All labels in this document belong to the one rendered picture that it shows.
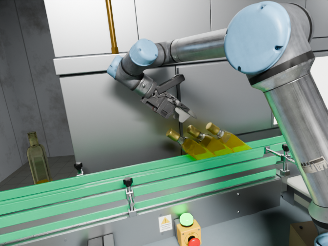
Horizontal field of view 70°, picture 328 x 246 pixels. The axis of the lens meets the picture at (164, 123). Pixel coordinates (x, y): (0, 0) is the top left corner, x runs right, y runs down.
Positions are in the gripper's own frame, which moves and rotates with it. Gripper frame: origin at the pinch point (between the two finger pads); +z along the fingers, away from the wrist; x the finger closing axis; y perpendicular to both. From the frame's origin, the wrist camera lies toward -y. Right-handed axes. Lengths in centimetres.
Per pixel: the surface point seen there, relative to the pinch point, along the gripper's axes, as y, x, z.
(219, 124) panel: -4.1, -11.7, 20.3
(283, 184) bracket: 2.8, 15.9, 42.0
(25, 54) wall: 47, -314, -125
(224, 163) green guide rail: 9.1, 6.6, 20.9
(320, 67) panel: -58, -12, 50
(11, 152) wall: 173, -282, -66
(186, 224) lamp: 31.7, 21.3, 10.4
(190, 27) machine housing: -29.8, -14.7, -16.3
